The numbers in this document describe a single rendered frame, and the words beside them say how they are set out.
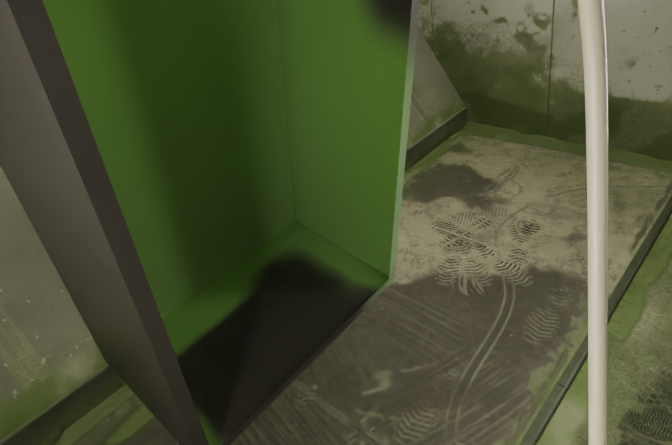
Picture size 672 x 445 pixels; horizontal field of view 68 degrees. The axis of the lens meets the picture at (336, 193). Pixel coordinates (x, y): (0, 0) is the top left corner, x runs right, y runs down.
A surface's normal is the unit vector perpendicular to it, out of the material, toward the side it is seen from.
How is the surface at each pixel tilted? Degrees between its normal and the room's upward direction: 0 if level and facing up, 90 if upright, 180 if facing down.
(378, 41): 90
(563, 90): 90
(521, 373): 0
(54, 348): 57
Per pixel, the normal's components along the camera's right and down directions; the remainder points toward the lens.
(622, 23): -0.68, 0.47
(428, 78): 0.51, -0.25
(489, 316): -0.17, -0.84
